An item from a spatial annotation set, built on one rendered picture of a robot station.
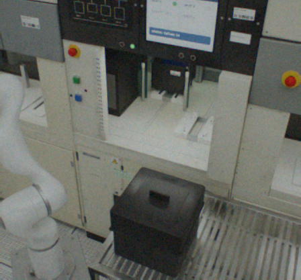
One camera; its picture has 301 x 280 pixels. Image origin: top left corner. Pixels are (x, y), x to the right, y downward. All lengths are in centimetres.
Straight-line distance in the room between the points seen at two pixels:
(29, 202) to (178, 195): 56
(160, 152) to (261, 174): 51
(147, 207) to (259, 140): 56
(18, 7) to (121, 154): 87
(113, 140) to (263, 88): 86
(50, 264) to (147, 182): 47
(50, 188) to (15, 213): 13
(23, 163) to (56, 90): 79
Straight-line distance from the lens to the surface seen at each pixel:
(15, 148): 125
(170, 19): 152
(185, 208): 144
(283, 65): 146
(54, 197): 129
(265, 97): 153
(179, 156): 189
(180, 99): 228
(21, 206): 127
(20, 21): 193
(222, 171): 173
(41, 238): 137
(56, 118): 208
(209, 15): 146
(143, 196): 147
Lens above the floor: 206
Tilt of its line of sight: 34 degrees down
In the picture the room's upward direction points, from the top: 1 degrees clockwise
